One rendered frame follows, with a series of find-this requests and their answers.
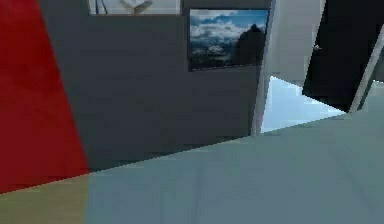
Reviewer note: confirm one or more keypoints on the black room door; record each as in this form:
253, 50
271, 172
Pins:
343, 53

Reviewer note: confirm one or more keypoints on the framed sky and clouds picture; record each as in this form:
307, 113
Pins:
226, 38

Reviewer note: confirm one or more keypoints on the white framed picture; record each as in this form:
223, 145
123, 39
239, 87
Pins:
133, 6

